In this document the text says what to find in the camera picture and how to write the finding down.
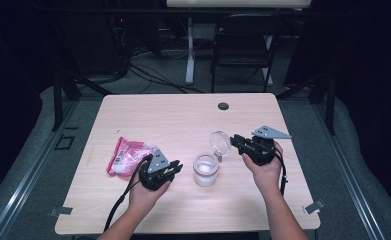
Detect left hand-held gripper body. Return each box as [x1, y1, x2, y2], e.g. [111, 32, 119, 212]
[138, 149, 176, 192]

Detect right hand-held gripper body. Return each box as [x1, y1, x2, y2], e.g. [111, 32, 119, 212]
[246, 125, 292, 167]

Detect clear glass jar with lid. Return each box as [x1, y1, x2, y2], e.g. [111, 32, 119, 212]
[192, 130, 233, 188]

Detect pink snack bag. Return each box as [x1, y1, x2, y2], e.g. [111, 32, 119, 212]
[106, 136, 158, 178]

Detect person's right hand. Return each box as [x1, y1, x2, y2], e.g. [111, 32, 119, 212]
[242, 141, 284, 201]

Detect person's left hand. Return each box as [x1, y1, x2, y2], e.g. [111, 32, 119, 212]
[128, 176, 173, 219]

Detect grey tape piece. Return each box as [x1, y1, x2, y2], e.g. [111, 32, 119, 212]
[302, 199, 326, 215]
[49, 206, 73, 217]

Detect white desk leg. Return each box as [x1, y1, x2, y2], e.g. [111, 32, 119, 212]
[262, 34, 274, 87]
[185, 17, 196, 85]

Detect black metal stand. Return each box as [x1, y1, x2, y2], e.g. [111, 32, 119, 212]
[276, 71, 337, 136]
[51, 66, 114, 132]

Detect black folding chair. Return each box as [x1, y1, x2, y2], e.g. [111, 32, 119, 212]
[210, 13, 286, 94]

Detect grey box under desk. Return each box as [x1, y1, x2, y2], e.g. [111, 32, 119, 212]
[192, 23, 217, 41]

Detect white desk top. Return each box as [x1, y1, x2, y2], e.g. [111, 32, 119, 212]
[166, 0, 313, 9]

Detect right hand-held gripper cable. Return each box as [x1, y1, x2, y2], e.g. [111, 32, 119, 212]
[274, 148, 289, 196]

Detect hand-held gripper cable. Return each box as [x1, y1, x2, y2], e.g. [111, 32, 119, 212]
[103, 153, 152, 233]
[274, 148, 289, 196]

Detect left hand-held gripper cable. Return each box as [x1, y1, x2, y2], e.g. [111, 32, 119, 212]
[103, 153, 152, 233]

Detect black floor cables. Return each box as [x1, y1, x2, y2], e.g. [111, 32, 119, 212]
[127, 63, 205, 95]

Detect aluminium floor rail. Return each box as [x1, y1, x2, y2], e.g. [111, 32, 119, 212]
[311, 99, 386, 240]
[0, 99, 79, 240]

